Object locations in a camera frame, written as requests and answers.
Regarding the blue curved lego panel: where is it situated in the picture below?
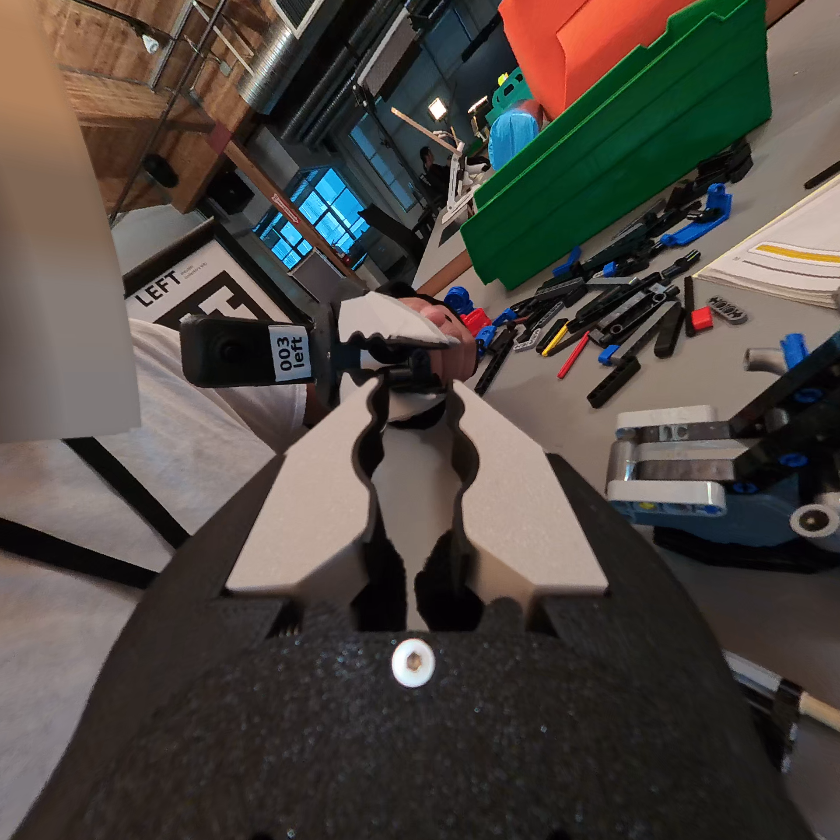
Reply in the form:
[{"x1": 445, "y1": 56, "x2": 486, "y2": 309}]
[{"x1": 659, "y1": 184, "x2": 733, "y2": 248}]

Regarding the green plastic crate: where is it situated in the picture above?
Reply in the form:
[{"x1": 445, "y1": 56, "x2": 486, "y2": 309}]
[{"x1": 492, "y1": 66, "x2": 529, "y2": 112}]

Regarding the black lego connector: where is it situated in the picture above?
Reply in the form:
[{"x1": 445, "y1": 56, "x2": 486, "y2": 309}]
[{"x1": 386, "y1": 363, "x2": 451, "y2": 396}]

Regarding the orange plastic bin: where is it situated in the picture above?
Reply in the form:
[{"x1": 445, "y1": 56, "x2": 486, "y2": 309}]
[{"x1": 497, "y1": 0, "x2": 697, "y2": 122}]

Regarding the partly built lego model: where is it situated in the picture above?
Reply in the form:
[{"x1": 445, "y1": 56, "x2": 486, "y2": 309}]
[{"x1": 604, "y1": 333, "x2": 840, "y2": 572}]

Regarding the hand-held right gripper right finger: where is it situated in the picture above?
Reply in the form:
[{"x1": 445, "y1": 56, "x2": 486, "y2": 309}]
[{"x1": 416, "y1": 381, "x2": 610, "y2": 632}]

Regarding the red lego axle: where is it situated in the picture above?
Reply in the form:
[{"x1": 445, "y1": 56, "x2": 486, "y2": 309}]
[{"x1": 557, "y1": 330, "x2": 592, "y2": 380}]

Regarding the person's left hand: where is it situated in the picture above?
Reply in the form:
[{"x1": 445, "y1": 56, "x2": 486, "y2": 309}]
[{"x1": 397, "y1": 295, "x2": 480, "y2": 385}]

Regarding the framed marker sign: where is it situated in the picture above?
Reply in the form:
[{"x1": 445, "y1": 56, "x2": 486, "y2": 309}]
[{"x1": 123, "y1": 220, "x2": 293, "y2": 332}]

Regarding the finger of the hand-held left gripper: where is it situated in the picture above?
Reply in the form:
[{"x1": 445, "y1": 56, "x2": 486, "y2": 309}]
[
  {"x1": 336, "y1": 290, "x2": 462, "y2": 350},
  {"x1": 340, "y1": 340, "x2": 454, "y2": 382}
]

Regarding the white vent grille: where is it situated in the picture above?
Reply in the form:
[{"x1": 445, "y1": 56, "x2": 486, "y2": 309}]
[{"x1": 271, "y1": 0, "x2": 329, "y2": 38}]

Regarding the green plastic bin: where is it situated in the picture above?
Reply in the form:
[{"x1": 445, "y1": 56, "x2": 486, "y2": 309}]
[{"x1": 459, "y1": 0, "x2": 774, "y2": 293}]

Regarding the pile of lego beams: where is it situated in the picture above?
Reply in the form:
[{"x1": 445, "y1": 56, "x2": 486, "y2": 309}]
[{"x1": 443, "y1": 138, "x2": 756, "y2": 411}]

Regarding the open instruction booklet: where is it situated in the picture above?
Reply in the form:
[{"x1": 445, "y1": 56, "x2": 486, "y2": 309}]
[{"x1": 696, "y1": 190, "x2": 840, "y2": 309}]

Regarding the light blue bundle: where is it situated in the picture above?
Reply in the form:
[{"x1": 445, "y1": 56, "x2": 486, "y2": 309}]
[{"x1": 489, "y1": 108, "x2": 540, "y2": 173}]

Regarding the white desk lamp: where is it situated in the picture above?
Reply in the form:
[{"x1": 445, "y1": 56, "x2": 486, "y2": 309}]
[{"x1": 390, "y1": 107, "x2": 492, "y2": 227}]

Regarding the hanging ceiling heater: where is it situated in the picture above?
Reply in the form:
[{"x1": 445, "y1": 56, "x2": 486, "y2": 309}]
[{"x1": 357, "y1": 7, "x2": 422, "y2": 101}]

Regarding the silver ventilation duct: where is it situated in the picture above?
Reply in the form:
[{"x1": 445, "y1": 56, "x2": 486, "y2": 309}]
[{"x1": 236, "y1": 0, "x2": 421, "y2": 148}]

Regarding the dark plastic parts bag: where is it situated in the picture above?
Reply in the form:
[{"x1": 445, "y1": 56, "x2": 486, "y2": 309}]
[{"x1": 748, "y1": 679, "x2": 807, "y2": 774}]

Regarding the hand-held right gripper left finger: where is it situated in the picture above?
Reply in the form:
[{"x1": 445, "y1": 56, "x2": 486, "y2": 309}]
[{"x1": 225, "y1": 377, "x2": 408, "y2": 632}]

